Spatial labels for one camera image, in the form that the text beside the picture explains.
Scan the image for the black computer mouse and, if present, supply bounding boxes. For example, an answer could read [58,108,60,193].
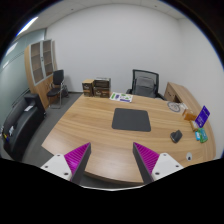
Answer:
[170,130,183,143]

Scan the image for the purple standing card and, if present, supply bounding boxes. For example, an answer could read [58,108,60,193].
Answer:
[195,106,210,128]

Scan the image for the white sheet with coloured shapes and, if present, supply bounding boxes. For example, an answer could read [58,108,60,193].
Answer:
[110,92,133,103]

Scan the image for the yellow-brown small packet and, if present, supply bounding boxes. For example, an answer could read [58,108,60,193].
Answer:
[190,120,198,131]

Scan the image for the black leather sofa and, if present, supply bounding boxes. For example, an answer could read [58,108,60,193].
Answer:
[1,94,46,162]

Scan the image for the black visitor chair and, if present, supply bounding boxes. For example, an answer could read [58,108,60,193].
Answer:
[47,70,69,103]

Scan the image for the brown cardboard box left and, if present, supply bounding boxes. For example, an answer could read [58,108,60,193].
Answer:
[82,79,94,97]

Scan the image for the brown cardboard box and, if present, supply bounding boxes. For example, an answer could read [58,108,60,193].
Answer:
[94,87,111,98]
[82,79,94,97]

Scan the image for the blue small packet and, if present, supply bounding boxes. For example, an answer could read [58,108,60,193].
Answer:
[195,131,200,140]

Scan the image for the small orange cardboard box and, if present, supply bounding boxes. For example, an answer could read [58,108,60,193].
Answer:
[182,111,196,121]

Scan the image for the dark cardboard box top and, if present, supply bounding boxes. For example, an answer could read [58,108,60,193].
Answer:
[94,78,111,88]

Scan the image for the brown cardboard box bottom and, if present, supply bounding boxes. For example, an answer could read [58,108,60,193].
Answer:
[94,87,111,98]

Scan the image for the dark grey mouse pad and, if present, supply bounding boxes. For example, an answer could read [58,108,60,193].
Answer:
[112,108,151,132]

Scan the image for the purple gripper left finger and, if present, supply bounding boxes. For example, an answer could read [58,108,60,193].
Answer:
[41,143,91,185]

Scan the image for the green packet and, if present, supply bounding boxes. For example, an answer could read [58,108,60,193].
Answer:
[198,128,208,143]

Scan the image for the small white round object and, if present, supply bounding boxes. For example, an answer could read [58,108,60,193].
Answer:
[186,152,193,161]

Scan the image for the wooden side cabinet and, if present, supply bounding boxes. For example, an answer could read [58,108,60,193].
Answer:
[164,82,201,115]

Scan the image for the round grey coaster paper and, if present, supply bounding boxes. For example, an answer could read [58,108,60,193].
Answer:
[167,102,180,112]

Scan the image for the black mesh office chair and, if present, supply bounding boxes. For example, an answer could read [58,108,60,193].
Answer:
[126,69,165,100]

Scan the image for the wooden glass-door cabinet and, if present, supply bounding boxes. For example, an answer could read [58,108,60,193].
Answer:
[24,40,55,108]

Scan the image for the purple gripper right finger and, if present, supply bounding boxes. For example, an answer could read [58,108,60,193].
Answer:
[133,142,183,184]

